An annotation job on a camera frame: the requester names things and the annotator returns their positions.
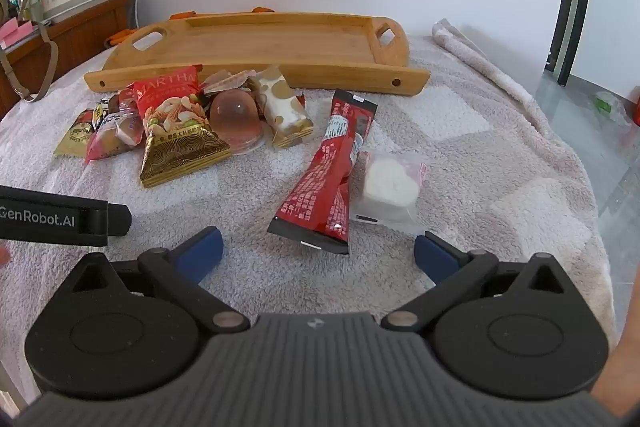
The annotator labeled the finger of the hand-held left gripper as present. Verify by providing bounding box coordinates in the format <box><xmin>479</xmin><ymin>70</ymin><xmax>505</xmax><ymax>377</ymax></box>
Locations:
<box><xmin>92</xmin><ymin>202</ymin><xmax>132</xmax><ymax>239</ymax></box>

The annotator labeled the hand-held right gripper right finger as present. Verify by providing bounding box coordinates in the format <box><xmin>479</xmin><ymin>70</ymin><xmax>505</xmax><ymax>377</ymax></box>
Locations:
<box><xmin>381</xmin><ymin>231</ymin><xmax>583</xmax><ymax>334</ymax></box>

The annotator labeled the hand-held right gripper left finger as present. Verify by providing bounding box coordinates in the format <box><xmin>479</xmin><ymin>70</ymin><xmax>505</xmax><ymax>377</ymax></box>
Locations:
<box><xmin>55</xmin><ymin>227</ymin><xmax>251</xmax><ymax>335</ymax></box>

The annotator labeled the pink cake packet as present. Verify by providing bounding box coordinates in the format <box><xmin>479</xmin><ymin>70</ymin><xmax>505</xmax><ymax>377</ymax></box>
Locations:
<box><xmin>85</xmin><ymin>104</ymin><xmax>146</xmax><ymax>165</ymax></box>

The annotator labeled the white marshmallow packet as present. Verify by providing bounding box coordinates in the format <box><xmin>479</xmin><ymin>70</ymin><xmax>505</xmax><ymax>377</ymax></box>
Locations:
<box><xmin>350</xmin><ymin>150</ymin><xmax>432</xmax><ymax>225</ymax></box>

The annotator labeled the small gold snack packet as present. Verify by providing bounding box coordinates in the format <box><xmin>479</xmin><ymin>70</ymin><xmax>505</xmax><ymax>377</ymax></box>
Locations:
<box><xmin>53</xmin><ymin>109</ymin><xmax>98</xmax><ymax>158</ymax></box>

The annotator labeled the red and gold nut packet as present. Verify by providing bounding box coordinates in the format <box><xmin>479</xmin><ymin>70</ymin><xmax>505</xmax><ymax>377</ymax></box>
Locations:
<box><xmin>131</xmin><ymin>66</ymin><xmax>233</xmax><ymax>189</ymax></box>

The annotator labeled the pink jelly cup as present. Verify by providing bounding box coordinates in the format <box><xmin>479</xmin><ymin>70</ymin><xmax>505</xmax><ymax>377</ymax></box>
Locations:
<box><xmin>209</xmin><ymin>89</ymin><xmax>265</xmax><ymax>155</ymax></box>

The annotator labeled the long red snack packet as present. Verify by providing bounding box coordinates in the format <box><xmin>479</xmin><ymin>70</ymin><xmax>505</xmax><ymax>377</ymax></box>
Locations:
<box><xmin>266</xmin><ymin>89</ymin><xmax>378</xmax><ymax>256</ymax></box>

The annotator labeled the gold dotted white candy packet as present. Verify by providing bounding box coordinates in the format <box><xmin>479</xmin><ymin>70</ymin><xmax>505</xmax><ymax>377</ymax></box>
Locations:
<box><xmin>250</xmin><ymin>66</ymin><xmax>315</xmax><ymax>148</ymax></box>

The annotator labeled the wooden tray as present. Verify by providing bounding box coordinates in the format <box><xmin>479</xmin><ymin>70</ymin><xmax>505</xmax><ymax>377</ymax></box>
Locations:
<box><xmin>82</xmin><ymin>11</ymin><xmax>431</xmax><ymax>98</ymax></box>

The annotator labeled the person's right forearm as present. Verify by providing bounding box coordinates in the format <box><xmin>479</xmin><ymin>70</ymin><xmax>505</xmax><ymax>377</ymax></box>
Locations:
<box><xmin>592</xmin><ymin>307</ymin><xmax>640</xmax><ymax>415</ymax></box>

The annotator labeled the black and yellow snack packet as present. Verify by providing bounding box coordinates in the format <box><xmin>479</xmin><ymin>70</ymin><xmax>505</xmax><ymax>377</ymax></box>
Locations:
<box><xmin>94</xmin><ymin>94</ymin><xmax>123</xmax><ymax>128</ymax></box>

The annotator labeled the maroon small snack packet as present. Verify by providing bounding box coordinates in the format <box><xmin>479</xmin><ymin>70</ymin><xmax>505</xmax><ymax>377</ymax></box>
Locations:
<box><xmin>117</xmin><ymin>88</ymin><xmax>141</xmax><ymax>112</ymax></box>

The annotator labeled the clear wrapped snack packet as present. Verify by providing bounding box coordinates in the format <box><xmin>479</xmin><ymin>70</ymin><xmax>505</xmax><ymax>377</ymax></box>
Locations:
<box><xmin>201</xmin><ymin>69</ymin><xmax>258</xmax><ymax>96</ymax></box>

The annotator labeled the orange resistance band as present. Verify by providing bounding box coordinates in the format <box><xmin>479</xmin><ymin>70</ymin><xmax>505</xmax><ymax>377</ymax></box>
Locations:
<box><xmin>105</xmin><ymin>7</ymin><xmax>273</xmax><ymax>48</ymax></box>

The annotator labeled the wooden cabinet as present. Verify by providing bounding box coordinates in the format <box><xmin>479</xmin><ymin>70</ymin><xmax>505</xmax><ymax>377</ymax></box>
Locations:
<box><xmin>0</xmin><ymin>0</ymin><xmax>141</xmax><ymax>118</ymax></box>

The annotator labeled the pink box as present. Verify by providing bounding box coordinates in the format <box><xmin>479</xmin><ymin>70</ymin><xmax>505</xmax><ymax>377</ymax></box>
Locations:
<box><xmin>0</xmin><ymin>19</ymin><xmax>31</xmax><ymax>48</ymax></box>

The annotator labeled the green and white floor item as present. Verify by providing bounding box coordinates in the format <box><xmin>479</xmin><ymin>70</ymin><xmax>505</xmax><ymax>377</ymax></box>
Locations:
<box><xmin>595</xmin><ymin>91</ymin><xmax>619</xmax><ymax>116</ymax></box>

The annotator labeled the beige bag with strap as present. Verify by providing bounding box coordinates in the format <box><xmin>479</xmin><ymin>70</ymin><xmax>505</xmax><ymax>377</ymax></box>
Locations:
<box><xmin>0</xmin><ymin>0</ymin><xmax>58</xmax><ymax>102</ymax></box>

